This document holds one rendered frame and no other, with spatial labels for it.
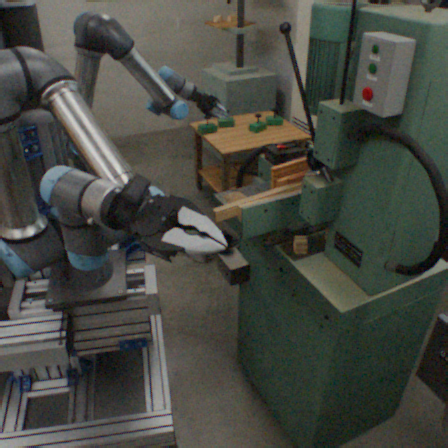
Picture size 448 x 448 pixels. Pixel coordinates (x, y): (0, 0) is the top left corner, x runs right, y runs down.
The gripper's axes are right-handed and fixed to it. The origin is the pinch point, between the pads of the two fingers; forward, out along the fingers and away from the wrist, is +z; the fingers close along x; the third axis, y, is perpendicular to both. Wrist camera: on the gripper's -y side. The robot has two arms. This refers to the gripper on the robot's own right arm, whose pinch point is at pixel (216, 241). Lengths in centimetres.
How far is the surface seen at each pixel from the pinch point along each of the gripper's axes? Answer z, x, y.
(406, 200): 18, -44, 43
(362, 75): 2, -55, 17
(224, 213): -31, -31, 57
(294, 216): -15, -45, 71
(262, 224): -21, -36, 65
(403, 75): 11, -55, 15
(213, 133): -121, -133, 160
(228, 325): -49, -21, 158
